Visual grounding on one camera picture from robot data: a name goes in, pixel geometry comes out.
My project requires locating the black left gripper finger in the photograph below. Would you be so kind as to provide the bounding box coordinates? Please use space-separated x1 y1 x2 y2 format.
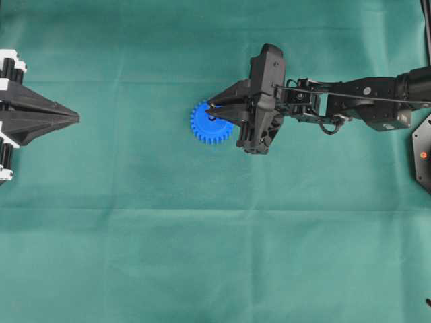
1 114 79 147
1 82 79 118

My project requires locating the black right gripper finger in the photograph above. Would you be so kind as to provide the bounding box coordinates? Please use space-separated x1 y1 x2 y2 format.
207 103 253 125
208 79 251 105

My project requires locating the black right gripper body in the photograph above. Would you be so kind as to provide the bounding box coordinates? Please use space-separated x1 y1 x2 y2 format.
236 43 286 155

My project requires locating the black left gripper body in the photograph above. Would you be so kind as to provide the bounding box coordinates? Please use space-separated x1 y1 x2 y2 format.
1 49 27 184

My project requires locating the small silver metal shaft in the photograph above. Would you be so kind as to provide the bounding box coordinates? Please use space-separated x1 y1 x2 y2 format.
208 105 216 121

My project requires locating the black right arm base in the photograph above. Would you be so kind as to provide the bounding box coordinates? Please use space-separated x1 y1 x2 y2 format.
411 115 431 193

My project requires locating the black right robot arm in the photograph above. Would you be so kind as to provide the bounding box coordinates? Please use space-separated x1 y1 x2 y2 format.
206 44 430 155

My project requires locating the blue plastic gear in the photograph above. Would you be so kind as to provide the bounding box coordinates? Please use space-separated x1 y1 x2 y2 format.
189 101 234 145

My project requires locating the green cloth mat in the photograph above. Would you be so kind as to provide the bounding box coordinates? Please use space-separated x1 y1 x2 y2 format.
1 1 430 322

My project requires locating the black cable top right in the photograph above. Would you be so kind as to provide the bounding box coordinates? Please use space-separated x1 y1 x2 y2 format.
419 0 431 67

